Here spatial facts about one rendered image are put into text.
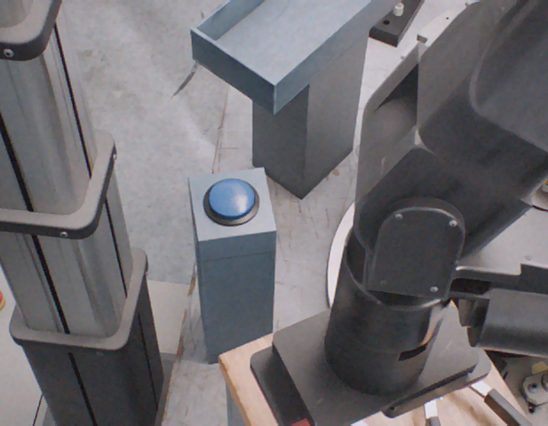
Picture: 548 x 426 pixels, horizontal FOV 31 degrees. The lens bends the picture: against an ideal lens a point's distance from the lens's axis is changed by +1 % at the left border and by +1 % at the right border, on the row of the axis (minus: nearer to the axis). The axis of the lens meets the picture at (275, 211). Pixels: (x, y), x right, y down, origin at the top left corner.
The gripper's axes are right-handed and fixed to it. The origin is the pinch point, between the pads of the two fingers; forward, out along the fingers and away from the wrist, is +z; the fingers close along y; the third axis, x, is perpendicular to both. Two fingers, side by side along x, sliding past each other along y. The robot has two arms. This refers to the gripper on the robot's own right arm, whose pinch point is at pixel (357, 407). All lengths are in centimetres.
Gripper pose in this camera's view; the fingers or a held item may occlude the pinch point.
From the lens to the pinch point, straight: 64.4
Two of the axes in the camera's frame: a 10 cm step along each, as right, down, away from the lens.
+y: 9.0, -3.5, 2.7
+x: -4.4, -7.7, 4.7
